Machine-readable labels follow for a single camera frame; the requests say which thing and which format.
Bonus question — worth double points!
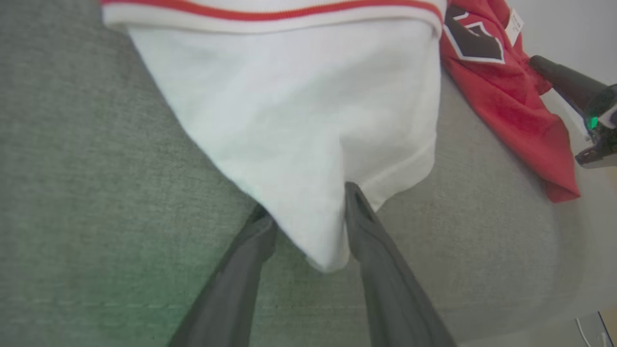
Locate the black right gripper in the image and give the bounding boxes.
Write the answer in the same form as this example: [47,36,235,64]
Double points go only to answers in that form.
[529,55,617,169]

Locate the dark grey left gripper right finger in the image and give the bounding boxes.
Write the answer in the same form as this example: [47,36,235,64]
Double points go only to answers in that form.
[344,182,456,347]

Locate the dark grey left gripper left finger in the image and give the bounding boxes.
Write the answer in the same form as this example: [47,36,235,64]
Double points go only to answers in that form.
[166,205,279,347]

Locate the red jersey with number 23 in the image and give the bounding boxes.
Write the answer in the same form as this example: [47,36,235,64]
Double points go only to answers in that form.
[100,0,581,273]

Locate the grey fabric sofa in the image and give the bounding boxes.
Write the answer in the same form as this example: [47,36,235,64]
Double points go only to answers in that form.
[0,0,603,347]

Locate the thin white cable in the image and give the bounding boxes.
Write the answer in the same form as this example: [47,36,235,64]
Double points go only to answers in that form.
[575,317,592,347]

